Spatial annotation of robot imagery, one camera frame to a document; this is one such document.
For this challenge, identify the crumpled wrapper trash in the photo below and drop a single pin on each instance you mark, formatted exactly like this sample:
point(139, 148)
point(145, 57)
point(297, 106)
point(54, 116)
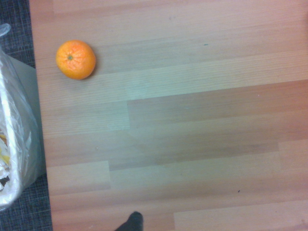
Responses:
point(3, 158)

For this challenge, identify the plastic-lined trash bin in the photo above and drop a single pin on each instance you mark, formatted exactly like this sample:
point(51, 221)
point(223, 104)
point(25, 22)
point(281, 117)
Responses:
point(16, 115)

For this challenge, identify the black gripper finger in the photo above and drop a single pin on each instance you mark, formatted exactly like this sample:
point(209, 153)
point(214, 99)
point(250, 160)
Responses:
point(132, 222)

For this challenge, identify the orange tangerine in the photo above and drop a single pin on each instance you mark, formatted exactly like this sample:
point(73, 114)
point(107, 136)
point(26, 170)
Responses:
point(75, 59)

